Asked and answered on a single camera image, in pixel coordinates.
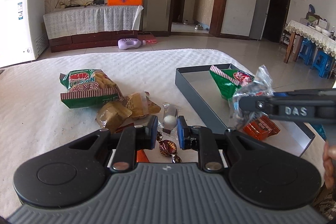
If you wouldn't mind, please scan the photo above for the red stick snack packet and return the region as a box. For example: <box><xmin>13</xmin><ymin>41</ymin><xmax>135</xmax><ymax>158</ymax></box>
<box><xmin>116</xmin><ymin>123</ymin><xmax>149</xmax><ymax>162</ymax></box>

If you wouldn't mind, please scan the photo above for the brown pastry packet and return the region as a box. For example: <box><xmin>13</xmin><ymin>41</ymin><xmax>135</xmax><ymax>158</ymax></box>
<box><xmin>96</xmin><ymin>101</ymin><xmax>132</xmax><ymax>134</ymax></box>

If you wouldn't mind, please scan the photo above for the brown foil candy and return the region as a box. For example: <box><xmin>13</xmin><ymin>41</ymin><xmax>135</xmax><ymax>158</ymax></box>
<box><xmin>156</xmin><ymin>132</ymin><xmax>182</xmax><ymax>163</ymax></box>

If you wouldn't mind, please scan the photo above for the yellow pastry packet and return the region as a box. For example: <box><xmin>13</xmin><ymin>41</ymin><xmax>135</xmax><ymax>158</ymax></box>
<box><xmin>125</xmin><ymin>92</ymin><xmax>161</xmax><ymax>120</ymax></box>

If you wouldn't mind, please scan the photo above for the clear packet with white ball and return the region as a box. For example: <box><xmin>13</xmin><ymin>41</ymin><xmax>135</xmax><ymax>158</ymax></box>
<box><xmin>162</xmin><ymin>103</ymin><xmax>178</xmax><ymax>134</ymax></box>

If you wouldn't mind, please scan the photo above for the grey rectangular tray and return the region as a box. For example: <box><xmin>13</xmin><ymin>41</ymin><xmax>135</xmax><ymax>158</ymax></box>
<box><xmin>175</xmin><ymin>63</ymin><xmax>316</xmax><ymax>158</ymax></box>

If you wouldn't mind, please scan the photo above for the clear crinkly snack bag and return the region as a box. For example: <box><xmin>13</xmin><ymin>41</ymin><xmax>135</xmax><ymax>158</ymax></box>
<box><xmin>228</xmin><ymin>65</ymin><xmax>273</xmax><ymax>130</ymax></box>

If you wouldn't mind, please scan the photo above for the orange square snack packet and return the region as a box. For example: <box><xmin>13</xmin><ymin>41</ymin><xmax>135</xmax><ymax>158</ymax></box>
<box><xmin>243</xmin><ymin>115</ymin><xmax>280</xmax><ymax>141</ymax></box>

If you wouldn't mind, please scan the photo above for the green prawn cracker bag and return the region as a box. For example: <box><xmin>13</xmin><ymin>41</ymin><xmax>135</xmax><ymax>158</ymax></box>
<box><xmin>209</xmin><ymin>65</ymin><xmax>254</xmax><ymax>100</ymax></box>
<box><xmin>59</xmin><ymin>69</ymin><xmax>124</xmax><ymax>109</ymax></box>

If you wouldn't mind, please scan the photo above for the person's right hand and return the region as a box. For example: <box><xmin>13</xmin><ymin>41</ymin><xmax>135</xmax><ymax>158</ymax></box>
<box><xmin>322</xmin><ymin>141</ymin><xmax>335</xmax><ymax>189</ymax></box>

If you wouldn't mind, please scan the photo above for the blue plastic stool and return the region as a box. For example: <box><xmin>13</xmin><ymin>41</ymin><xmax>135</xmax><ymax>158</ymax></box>
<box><xmin>298</xmin><ymin>38</ymin><xmax>315</xmax><ymax>65</ymax></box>
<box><xmin>311</xmin><ymin>50</ymin><xmax>334</xmax><ymax>78</ymax></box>

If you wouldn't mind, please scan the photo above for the dining table with lace cloth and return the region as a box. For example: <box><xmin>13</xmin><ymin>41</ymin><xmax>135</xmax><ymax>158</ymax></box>
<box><xmin>284</xmin><ymin>20</ymin><xmax>335</xmax><ymax>63</ymax></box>

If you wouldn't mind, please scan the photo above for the white table cloth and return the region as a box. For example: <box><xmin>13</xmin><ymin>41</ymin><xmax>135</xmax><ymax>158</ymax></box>
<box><xmin>0</xmin><ymin>48</ymin><xmax>326</xmax><ymax>217</ymax></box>

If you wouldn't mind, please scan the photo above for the TV stand with white cover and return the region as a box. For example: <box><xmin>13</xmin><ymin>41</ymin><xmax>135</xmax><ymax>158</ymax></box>
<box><xmin>43</xmin><ymin>5</ymin><xmax>143</xmax><ymax>52</ymax></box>

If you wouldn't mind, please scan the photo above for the wooden kitchen cabinet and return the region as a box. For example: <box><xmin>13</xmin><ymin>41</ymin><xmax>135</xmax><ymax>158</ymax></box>
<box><xmin>193</xmin><ymin>0</ymin><xmax>214</xmax><ymax>28</ymax></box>

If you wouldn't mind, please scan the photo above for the white chest freezer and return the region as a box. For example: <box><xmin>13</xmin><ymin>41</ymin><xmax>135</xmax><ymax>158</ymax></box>
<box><xmin>0</xmin><ymin>0</ymin><xmax>49</xmax><ymax>67</ymax></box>

